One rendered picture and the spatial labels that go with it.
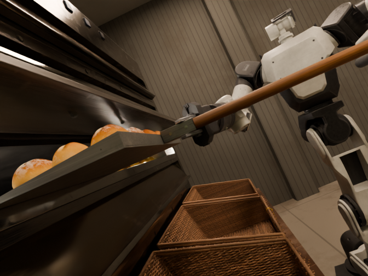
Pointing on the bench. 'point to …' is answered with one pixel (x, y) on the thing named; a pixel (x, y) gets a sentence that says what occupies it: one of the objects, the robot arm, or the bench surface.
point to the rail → (68, 76)
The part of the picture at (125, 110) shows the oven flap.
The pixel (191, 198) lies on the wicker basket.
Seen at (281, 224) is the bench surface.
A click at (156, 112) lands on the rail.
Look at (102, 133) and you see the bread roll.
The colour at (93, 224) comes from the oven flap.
